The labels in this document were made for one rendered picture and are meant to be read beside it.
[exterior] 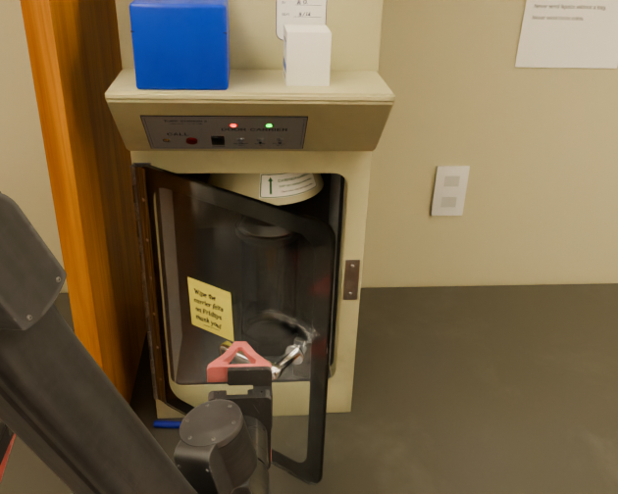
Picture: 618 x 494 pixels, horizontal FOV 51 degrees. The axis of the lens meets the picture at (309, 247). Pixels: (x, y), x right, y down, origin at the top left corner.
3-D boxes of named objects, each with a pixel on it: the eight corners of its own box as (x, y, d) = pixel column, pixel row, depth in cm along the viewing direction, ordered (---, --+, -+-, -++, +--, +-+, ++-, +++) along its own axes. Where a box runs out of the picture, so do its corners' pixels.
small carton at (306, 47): (283, 75, 79) (283, 24, 77) (324, 75, 80) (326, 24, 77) (285, 85, 75) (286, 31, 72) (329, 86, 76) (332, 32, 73)
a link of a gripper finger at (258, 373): (270, 325, 75) (272, 377, 67) (269, 375, 78) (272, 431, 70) (210, 326, 74) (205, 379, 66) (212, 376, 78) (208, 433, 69)
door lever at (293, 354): (244, 338, 86) (243, 322, 85) (303, 366, 81) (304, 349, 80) (217, 359, 82) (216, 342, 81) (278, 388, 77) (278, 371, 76)
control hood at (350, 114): (128, 144, 85) (120, 67, 81) (373, 145, 88) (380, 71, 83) (112, 177, 75) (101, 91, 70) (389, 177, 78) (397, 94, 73)
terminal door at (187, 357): (162, 398, 104) (139, 161, 86) (322, 486, 90) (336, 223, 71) (158, 401, 104) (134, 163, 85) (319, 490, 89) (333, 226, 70)
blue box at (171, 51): (148, 69, 80) (141, -10, 76) (230, 70, 81) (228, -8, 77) (135, 90, 71) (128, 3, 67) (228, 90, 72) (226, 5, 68)
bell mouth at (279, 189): (210, 162, 107) (209, 128, 104) (318, 162, 109) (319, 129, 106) (204, 206, 91) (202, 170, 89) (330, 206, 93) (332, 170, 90)
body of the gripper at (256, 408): (271, 385, 69) (273, 435, 62) (270, 457, 73) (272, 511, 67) (208, 387, 68) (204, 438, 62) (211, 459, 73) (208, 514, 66)
